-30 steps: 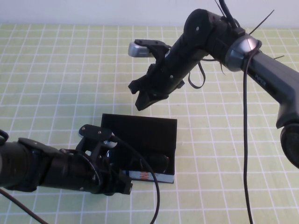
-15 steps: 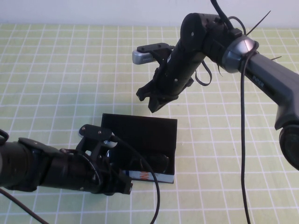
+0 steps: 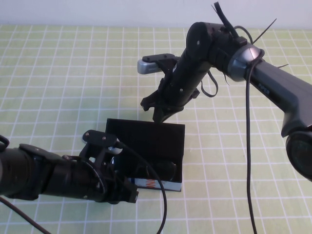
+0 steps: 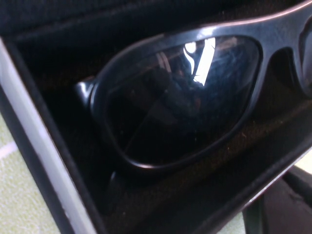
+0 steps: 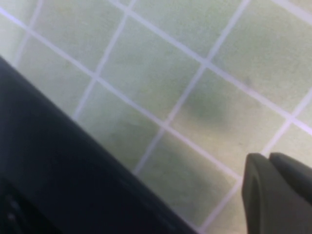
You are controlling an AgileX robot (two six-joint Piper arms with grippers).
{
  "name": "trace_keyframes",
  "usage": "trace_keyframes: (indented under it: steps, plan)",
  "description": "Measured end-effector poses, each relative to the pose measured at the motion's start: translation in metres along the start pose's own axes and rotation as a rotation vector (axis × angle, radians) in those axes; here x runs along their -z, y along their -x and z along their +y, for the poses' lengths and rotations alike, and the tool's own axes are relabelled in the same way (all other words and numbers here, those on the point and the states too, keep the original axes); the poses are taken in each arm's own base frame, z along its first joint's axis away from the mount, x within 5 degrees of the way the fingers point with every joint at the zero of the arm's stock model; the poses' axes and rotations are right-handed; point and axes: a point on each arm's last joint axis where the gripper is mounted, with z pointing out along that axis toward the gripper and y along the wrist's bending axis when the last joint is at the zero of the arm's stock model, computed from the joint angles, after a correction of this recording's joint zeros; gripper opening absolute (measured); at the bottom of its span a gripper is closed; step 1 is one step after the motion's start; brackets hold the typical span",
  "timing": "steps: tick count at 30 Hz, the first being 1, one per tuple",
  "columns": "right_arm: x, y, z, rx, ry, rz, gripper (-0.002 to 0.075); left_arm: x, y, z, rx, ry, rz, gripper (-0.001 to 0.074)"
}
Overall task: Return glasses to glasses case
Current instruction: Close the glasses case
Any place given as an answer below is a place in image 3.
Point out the left camera mount bracket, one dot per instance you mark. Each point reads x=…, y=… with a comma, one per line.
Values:
x=86, y=151

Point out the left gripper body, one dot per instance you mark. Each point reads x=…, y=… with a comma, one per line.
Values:
x=78, y=178

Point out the long black zip tie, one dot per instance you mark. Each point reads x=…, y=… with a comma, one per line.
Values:
x=265, y=31

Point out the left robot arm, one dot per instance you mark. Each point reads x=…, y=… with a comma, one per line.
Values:
x=24, y=170

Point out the right camera mount bracket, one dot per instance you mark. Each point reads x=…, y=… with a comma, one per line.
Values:
x=168, y=68

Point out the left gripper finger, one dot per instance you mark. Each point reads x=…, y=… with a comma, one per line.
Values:
x=125, y=196
x=124, y=182

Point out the green checkered tablecloth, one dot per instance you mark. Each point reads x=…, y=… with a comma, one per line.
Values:
x=48, y=73

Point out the black glasses case printed side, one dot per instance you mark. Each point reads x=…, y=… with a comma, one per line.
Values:
x=151, y=136

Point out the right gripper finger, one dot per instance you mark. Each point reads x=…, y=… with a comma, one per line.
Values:
x=150, y=102
x=163, y=114

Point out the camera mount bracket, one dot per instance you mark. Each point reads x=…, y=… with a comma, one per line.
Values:
x=168, y=68
x=86, y=151

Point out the short black zip tie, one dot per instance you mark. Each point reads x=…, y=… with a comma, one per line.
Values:
x=226, y=79
x=284, y=66

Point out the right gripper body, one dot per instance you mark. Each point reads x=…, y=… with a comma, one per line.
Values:
x=185, y=80

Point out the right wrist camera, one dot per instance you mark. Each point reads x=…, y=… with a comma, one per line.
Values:
x=148, y=66

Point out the black framed glasses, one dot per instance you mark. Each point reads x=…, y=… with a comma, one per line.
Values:
x=167, y=170

